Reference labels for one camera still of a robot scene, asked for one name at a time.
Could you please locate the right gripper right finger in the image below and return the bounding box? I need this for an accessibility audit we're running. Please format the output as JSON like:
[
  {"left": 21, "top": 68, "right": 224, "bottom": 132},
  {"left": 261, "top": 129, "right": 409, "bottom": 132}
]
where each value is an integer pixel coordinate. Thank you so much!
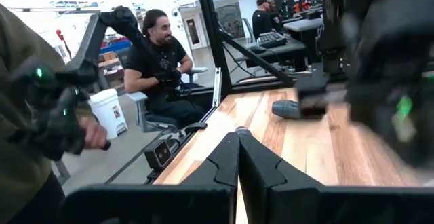
[{"left": 238, "top": 134, "right": 323, "bottom": 224}]

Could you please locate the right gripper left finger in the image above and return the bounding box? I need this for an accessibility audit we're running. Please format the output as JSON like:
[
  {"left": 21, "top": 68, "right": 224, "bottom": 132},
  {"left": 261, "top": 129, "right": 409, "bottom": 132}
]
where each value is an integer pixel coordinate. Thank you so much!
[{"left": 178, "top": 131, "right": 240, "bottom": 224}]

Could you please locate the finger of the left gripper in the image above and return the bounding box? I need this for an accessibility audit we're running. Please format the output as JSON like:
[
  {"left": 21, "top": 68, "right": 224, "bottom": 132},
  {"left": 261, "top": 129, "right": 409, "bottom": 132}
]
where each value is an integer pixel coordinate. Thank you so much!
[{"left": 294, "top": 77, "right": 349, "bottom": 119}]

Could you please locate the black table edge clamp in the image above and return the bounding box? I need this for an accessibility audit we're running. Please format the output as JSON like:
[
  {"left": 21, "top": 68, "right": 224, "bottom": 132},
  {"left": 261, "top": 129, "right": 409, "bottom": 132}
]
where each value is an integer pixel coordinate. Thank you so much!
[{"left": 184, "top": 122, "right": 208, "bottom": 134}]

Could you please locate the grey office desk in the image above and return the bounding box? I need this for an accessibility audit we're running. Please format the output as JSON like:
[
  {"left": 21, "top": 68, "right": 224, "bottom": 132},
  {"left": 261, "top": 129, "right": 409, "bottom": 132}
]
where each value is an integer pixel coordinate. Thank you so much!
[{"left": 233, "top": 36, "right": 309, "bottom": 73}]

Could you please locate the black keyboard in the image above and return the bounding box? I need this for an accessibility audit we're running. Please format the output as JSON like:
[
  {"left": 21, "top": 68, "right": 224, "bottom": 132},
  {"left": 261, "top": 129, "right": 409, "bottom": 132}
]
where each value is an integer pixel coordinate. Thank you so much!
[{"left": 256, "top": 31, "right": 288, "bottom": 49}]

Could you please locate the white topped table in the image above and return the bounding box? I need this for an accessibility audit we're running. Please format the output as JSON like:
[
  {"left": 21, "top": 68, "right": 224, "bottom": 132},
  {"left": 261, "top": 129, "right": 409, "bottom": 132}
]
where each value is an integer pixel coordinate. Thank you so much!
[{"left": 282, "top": 16, "right": 323, "bottom": 34}]

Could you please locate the black desk mouse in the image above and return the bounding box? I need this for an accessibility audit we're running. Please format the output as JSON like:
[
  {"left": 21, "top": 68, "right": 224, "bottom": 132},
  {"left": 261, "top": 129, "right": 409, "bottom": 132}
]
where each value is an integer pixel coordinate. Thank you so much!
[{"left": 248, "top": 45, "right": 268, "bottom": 55}]

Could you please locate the grey office chair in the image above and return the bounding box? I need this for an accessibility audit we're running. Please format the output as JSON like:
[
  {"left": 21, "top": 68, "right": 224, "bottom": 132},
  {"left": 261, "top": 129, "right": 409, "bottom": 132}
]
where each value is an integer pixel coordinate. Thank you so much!
[{"left": 115, "top": 47, "right": 209, "bottom": 134}]

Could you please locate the standing person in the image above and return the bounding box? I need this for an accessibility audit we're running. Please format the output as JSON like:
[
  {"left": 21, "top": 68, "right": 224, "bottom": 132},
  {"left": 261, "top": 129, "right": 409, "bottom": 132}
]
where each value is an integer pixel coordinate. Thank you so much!
[{"left": 251, "top": 0, "right": 283, "bottom": 42}]

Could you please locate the seated person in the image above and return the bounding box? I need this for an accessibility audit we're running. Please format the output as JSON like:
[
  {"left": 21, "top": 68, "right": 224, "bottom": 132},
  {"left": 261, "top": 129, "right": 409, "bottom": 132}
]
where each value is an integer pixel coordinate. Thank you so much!
[{"left": 123, "top": 8, "right": 208, "bottom": 127}]

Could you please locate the white trash bin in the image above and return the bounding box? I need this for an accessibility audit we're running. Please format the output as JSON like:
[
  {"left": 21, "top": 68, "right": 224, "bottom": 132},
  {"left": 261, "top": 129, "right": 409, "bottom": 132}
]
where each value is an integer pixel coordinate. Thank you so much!
[{"left": 87, "top": 88, "right": 129, "bottom": 141}]

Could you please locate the person's hand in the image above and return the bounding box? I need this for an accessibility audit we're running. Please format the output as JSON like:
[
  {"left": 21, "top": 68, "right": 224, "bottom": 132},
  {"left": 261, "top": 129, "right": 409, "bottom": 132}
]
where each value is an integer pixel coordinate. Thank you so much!
[{"left": 78, "top": 115, "right": 109, "bottom": 151}]

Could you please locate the black table edge camera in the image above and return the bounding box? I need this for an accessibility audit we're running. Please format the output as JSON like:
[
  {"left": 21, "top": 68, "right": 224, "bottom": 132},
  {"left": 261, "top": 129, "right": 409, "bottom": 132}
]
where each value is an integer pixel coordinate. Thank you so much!
[{"left": 143, "top": 138, "right": 174, "bottom": 171}]

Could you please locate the silver aluminium bracket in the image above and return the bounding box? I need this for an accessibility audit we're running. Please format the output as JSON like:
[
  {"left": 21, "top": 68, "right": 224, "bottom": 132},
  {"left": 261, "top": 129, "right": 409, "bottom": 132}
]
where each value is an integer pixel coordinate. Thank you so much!
[{"left": 212, "top": 67, "right": 223, "bottom": 109}]

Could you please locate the black aluminium table frame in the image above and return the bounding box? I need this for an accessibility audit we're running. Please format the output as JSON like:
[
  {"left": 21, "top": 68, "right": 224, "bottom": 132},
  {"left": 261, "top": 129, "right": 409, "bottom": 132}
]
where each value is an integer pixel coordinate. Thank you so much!
[{"left": 165, "top": 0, "right": 296, "bottom": 105}]

